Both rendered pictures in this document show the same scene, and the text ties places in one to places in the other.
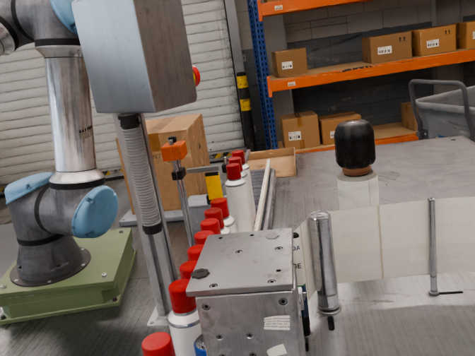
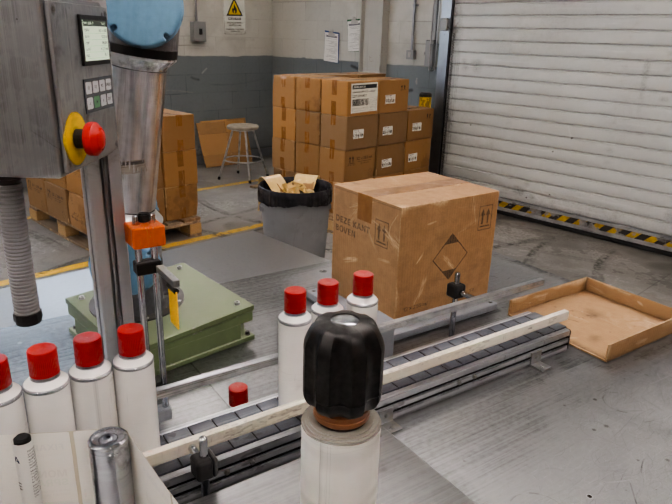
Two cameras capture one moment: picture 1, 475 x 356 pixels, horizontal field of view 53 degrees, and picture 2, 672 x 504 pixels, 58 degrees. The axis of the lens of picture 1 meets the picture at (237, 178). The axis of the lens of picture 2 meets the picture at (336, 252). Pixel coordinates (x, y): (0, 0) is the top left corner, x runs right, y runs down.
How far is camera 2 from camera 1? 86 cm
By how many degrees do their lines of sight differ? 44
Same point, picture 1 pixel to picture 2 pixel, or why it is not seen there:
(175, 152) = (130, 236)
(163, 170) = (368, 252)
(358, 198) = (304, 461)
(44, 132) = (521, 141)
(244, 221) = (286, 380)
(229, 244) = not seen: outside the picture
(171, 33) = (17, 71)
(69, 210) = not seen: hidden behind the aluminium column
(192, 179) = (393, 283)
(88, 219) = not seen: hidden behind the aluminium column
